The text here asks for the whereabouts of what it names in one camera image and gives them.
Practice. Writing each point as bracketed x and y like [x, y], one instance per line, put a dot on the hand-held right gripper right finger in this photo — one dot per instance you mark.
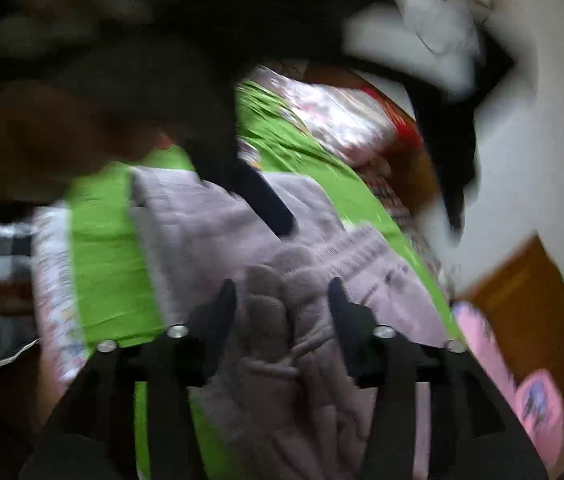
[342, 310]

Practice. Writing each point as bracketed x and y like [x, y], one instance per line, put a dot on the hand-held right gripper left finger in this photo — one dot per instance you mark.
[222, 310]

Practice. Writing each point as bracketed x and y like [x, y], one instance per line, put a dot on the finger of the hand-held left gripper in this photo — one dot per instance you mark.
[267, 200]

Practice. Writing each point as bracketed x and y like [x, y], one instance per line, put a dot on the mauve pants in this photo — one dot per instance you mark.
[272, 330]

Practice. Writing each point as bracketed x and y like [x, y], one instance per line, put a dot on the person's left forearm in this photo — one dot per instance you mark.
[37, 135]

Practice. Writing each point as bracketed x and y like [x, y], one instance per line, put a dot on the pink floral quilt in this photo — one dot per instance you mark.
[332, 115]

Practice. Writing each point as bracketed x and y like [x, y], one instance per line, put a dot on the green blanket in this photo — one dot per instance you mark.
[102, 260]

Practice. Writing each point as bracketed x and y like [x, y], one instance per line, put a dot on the red cloth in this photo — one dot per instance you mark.
[402, 130]

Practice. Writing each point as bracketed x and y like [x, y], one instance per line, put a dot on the wooden cabinet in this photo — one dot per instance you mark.
[527, 310]

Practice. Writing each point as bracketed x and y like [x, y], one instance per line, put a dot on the black hanging garment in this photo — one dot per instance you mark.
[454, 150]

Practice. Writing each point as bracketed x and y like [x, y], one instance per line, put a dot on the pink slippers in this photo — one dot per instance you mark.
[537, 400]

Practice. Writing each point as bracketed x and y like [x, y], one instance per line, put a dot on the white hanging garment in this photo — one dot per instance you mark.
[427, 45]

